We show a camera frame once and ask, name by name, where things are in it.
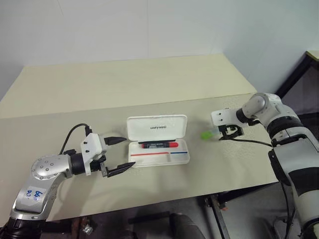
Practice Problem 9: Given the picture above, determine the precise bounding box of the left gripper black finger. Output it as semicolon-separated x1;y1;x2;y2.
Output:
106;161;136;178
104;136;127;146

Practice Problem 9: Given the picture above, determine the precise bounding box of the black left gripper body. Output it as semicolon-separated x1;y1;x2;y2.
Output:
89;155;109;178

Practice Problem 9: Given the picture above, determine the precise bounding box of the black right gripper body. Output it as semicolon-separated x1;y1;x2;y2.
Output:
224;125;240;139

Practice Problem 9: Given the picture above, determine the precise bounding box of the green capped marker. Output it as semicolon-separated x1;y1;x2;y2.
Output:
201;129;221;140

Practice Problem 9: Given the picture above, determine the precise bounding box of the white plastic pencil case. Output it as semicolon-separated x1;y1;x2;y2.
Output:
126;114;190;168

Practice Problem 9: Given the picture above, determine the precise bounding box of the red marker with black label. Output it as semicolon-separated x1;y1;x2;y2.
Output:
141;141;179;150

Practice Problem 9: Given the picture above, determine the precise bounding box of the white handwritten label sticker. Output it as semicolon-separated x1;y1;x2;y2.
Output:
18;185;48;213

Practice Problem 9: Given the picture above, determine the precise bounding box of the black metal table strut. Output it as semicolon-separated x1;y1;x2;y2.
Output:
203;193;233;239

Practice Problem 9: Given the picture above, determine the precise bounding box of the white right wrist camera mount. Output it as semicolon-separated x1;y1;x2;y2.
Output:
210;108;250;129

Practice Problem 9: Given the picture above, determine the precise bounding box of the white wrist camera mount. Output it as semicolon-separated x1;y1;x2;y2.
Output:
80;133;108;176
210;108;250;129

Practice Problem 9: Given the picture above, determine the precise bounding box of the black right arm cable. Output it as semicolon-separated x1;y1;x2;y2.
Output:
230;137;299;236

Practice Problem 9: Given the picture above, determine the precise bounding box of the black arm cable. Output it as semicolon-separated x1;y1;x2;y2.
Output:
230;137;299;236
60;123;92;154

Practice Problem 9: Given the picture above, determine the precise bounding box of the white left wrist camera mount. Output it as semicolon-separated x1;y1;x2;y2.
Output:
80;133;108;176

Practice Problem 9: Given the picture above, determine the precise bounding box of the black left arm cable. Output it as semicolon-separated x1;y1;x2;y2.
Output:
60;123;92;154

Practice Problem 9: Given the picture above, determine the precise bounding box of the small metal bracket under table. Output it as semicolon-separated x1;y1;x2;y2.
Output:
79;216;98;235

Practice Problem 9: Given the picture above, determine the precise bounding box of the dark furniture with black frame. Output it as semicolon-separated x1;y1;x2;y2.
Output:
273;49;319;117

